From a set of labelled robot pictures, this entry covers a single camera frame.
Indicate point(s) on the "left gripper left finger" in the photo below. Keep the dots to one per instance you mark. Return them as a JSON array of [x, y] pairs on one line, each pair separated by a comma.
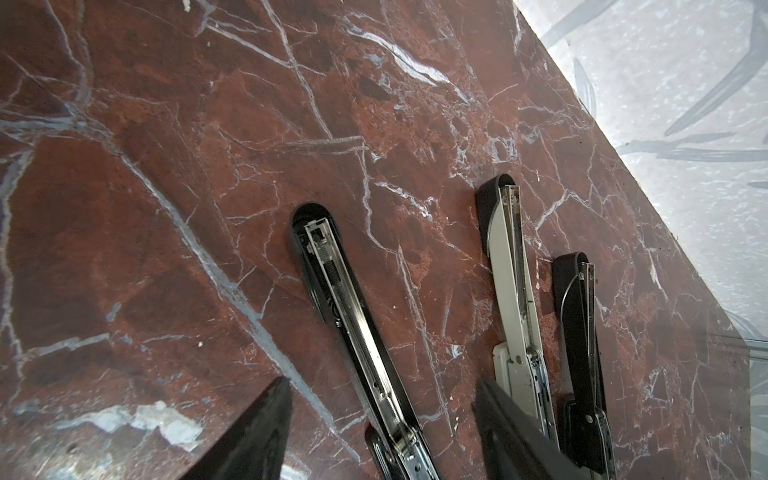
[[254, 446]]

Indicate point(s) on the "beige stapler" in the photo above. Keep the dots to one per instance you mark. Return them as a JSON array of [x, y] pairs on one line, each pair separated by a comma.
[[519, 363]]

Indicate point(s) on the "black stapler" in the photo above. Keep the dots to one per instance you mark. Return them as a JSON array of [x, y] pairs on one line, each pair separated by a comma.
[[393, 434], [586, 438]]

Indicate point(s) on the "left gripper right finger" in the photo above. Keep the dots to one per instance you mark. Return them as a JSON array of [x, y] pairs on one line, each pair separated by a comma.
[[513, 448]]

